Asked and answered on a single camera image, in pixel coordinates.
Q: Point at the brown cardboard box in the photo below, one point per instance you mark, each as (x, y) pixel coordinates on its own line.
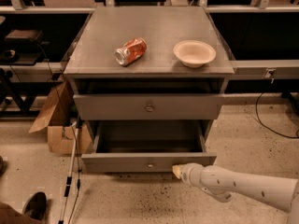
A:
(55, 117)

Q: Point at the grey drawer cabinet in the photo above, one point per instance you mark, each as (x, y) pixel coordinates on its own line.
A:
(93, 69)

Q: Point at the white paper bowl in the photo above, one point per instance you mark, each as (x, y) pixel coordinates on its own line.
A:
(194, 54)

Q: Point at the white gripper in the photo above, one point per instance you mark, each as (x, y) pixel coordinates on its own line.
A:
(188, 174)

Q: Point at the grey drawer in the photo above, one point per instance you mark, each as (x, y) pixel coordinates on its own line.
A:
(146, 146)
(148, 106)

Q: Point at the grey top drawer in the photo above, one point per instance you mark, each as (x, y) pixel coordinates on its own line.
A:
(148, 106)

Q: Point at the black shoe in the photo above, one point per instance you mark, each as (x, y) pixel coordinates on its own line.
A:
(35, 206)

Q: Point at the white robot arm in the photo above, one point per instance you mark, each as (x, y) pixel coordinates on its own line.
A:
(219, 183)

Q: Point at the silver telescopic pole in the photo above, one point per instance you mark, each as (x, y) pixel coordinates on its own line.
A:
(68, 182)

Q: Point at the orange soda can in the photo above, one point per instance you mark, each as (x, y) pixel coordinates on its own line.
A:
(130, 51)

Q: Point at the black equipment on left shelf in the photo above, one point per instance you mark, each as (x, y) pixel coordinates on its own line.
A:
(23, 47)

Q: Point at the metal railing frame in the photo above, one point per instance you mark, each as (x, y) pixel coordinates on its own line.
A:
(149, 0)

